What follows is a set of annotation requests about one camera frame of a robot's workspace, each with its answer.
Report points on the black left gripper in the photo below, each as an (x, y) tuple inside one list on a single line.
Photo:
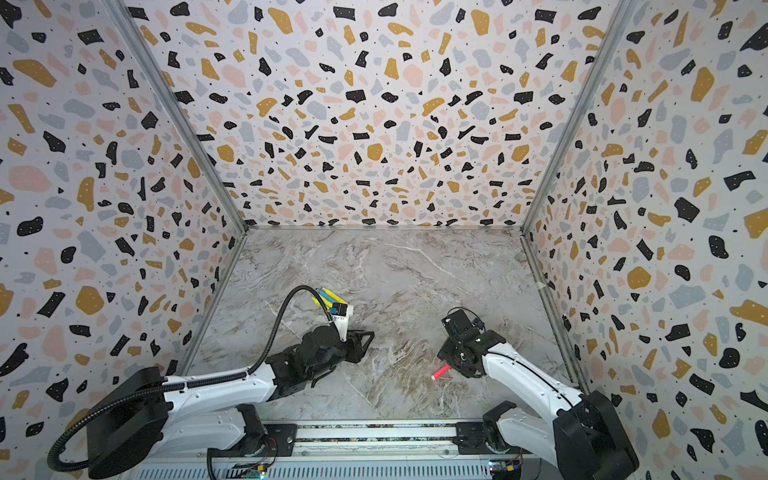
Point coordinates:
[(354, 343)]

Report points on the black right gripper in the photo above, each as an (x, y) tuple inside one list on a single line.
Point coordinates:
[(455, 360)]

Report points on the pink highlighter pen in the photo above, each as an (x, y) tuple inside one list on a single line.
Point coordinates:
[(440, 372)]

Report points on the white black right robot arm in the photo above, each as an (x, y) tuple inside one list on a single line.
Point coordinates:
[(540, 396)]

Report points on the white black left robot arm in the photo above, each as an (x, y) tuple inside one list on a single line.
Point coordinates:
[(149, 414)]

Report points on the yellow highlighter pen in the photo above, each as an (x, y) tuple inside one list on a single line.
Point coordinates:
[(335, 298), (321, 302)]

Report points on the blue highlighter pen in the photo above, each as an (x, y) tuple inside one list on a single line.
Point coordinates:
[(326, 298)]

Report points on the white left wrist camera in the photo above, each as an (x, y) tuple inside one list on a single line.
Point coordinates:
[(341, 314)]

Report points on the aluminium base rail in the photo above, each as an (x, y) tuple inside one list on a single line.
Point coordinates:
[(363, 449)]

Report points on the metal corner post right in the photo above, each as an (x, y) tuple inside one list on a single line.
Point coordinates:
[(603, 56)]

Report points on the metal corner post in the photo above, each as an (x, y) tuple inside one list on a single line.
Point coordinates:
[(603, 56), (158, 48)]

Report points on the metal corner post left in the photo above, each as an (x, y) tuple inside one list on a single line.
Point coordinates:
[(158, 48)]

